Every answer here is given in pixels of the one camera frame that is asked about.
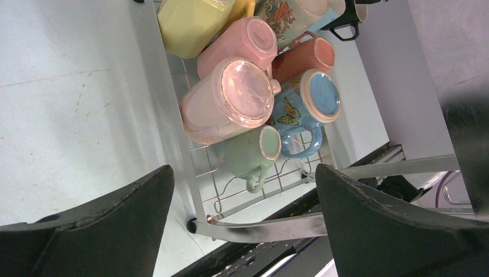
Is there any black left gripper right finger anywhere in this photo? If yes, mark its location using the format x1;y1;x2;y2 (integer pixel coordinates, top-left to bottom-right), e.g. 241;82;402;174
315;164;488;276

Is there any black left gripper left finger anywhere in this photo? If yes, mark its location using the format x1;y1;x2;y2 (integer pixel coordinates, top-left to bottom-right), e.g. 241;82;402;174
1;165;175;276

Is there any iridescent pale pink mug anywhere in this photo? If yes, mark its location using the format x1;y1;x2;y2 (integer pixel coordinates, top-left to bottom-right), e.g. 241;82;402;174
180;57;281;145

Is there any black mug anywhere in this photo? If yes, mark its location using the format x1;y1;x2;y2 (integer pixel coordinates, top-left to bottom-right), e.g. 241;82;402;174
329;0;368;42

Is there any light blue faceted mug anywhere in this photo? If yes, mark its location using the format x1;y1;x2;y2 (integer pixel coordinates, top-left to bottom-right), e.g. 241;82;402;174
309;0;346;32

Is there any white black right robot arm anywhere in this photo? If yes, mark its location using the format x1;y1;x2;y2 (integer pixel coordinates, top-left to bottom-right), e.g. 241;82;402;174
440;88;488;222

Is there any green mug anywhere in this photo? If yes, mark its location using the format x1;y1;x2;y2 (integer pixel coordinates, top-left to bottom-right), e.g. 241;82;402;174
224;125;281;193

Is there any blue butterfly mug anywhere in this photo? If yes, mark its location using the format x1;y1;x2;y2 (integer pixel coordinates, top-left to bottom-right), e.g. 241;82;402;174
266;69;341;159

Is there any salmon dotted mug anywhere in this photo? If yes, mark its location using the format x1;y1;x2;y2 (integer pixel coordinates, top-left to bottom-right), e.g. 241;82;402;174
272;31;336;84

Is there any pale yellow faceted mug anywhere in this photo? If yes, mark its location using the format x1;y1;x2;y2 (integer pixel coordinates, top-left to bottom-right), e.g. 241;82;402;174
156;0;235;59

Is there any pink faceted mug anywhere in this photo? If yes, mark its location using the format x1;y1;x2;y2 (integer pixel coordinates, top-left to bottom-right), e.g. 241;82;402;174
197;16;278;79

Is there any cream seahorse pattern mug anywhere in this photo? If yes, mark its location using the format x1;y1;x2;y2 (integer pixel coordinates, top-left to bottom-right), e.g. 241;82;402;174
254;0;328;52

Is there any orange yellow mug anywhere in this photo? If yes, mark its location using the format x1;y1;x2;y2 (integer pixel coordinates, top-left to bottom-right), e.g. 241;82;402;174
218;0;257;35

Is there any metal wire dish rack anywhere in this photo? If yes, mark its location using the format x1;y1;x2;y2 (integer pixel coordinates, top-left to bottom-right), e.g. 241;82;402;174
130;0;475;244

